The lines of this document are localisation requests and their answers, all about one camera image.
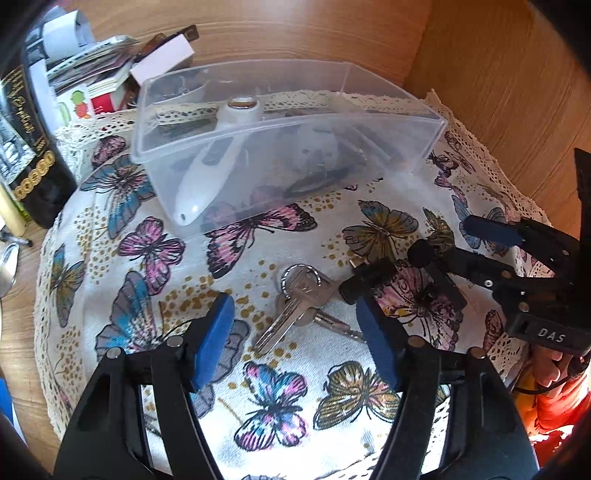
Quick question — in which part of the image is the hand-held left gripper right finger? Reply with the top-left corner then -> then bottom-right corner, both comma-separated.
355,296 -> 541,480

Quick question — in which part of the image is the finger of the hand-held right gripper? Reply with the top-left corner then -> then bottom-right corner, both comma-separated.
409,239 -> 514,311
463,216 -> 579,276

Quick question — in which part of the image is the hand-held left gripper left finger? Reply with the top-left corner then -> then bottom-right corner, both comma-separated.
53,293 -> 236,480

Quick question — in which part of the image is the small silver key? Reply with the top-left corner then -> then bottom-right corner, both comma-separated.
314,310 -> 366,343

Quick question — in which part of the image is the small black device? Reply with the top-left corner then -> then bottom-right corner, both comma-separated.
339,258 -> 399,304

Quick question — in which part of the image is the large silver key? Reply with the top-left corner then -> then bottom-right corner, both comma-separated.
253,268 -> 334,357

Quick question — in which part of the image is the metal key ring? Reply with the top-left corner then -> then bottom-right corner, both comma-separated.
279,264 -> 320,297

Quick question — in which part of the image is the clear plastic container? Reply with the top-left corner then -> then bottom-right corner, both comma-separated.
130,62 -> 448,227

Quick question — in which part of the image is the person's right hand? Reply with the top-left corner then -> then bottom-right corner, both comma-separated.
531,344 -> 580,393

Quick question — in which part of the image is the butterfly print lace tablecloth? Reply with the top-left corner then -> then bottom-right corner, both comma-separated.
34,89 -> 557,480

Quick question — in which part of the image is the orange clothing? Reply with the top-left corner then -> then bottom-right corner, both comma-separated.
515,364 -> 591,455

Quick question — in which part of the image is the white pen-shaped thermometer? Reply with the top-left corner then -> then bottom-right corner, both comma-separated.
173,96 -> 265,227

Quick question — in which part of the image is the metal spoon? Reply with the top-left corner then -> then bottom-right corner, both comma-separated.
0,240 -> 21,298

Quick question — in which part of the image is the dark bottle gold label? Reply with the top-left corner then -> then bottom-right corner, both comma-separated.
0,58 -> 78,230

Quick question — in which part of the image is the white carton fruit print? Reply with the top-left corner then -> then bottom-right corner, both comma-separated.
55,76 -> 132,127

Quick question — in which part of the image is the white cardboard box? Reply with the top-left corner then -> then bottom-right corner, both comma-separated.
130,34 -> 194,85

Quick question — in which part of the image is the stack of papers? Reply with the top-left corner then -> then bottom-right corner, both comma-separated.
46,37 -> 141,95

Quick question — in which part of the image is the white paper packet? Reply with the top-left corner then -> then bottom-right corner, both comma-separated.
42,10 -> 92,60

